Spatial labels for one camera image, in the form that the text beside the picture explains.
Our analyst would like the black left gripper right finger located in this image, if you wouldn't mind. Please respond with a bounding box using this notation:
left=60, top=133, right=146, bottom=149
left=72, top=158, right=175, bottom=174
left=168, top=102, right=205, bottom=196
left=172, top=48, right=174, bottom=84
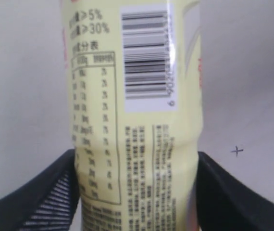
left=196, top=152, right=274, bottom=231

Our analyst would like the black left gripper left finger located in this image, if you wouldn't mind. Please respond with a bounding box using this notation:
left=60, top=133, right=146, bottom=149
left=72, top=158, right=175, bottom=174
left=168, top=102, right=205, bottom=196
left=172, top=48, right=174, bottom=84
left=0, top=149, right=80, bottom=231

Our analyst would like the yellow juice bottle red cap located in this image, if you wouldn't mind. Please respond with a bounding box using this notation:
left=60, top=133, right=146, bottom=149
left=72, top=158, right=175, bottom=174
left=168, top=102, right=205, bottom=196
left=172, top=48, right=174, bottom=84
left=60, top=0, right=203, bottom=231

